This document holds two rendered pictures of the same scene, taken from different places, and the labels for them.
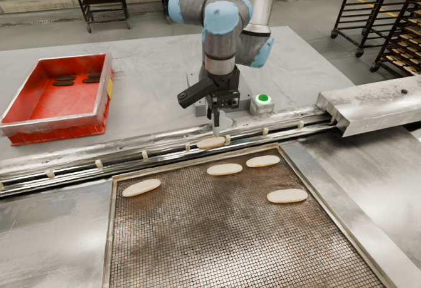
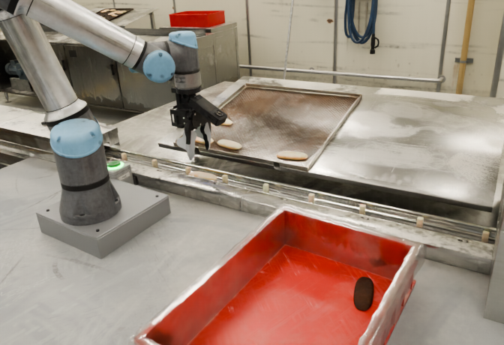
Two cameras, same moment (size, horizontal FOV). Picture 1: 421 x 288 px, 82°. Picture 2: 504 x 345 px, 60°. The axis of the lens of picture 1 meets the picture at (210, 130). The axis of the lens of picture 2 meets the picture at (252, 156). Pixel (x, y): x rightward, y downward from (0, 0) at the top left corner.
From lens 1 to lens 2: 1.63 m
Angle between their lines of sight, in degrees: 100
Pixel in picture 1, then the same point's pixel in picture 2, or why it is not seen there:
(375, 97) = not seen: hidden behind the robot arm
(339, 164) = (149, 146)
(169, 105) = (172, 240)
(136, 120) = (232, 241)
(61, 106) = (319, 328)
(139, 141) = (259, 196)
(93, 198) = (329, 164)
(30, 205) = (379, 178)
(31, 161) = (379, 224)
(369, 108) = not seen: hidden behind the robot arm
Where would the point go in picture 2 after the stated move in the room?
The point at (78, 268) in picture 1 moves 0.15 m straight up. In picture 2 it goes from (351, 134) to (353, 88)
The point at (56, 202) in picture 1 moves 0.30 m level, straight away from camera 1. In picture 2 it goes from (358, 172) to (402, 231)
